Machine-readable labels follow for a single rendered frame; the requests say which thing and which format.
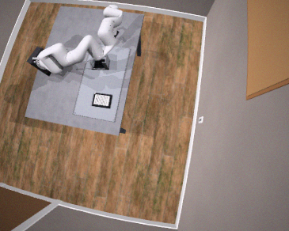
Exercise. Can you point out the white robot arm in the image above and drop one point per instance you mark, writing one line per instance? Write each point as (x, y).
(56, 57)

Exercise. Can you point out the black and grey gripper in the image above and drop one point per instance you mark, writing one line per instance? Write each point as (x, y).
(115, 32)

